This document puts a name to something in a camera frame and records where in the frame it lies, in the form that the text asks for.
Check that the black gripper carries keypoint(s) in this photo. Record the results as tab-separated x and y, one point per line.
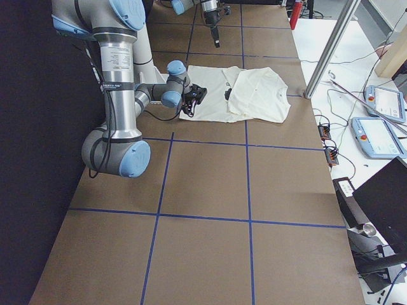
211	19
189	106

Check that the cream long-sleeve cat shirt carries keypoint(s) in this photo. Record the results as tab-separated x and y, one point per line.
235	94

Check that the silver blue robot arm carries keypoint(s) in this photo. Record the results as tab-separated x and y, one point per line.
181	6
128	79

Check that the red cylinder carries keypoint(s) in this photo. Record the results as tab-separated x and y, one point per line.
295	14

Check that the orange black connector module far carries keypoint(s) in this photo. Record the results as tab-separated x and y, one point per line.
324	131

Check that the orange black connector module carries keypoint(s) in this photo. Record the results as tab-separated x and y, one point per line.
324	131
331	154

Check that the orange black connector module near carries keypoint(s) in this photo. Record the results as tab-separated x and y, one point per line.
331	154

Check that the black box with white label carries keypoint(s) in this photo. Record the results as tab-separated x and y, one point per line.
350	209

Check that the far blue teach pendant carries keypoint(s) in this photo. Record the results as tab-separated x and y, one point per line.
387	102

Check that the blue teach pendant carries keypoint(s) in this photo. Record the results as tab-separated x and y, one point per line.
387	102
376	138

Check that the near blue teach pendant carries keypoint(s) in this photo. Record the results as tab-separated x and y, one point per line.
376	138

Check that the black monitor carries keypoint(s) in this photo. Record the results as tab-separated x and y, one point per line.
383	200

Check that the silver metal cup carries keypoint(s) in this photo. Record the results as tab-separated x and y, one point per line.
368	230

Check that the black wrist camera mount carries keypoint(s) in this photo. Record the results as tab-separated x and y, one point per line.
225	9
196	95

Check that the aluminium frame post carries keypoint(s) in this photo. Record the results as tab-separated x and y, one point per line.
340	27

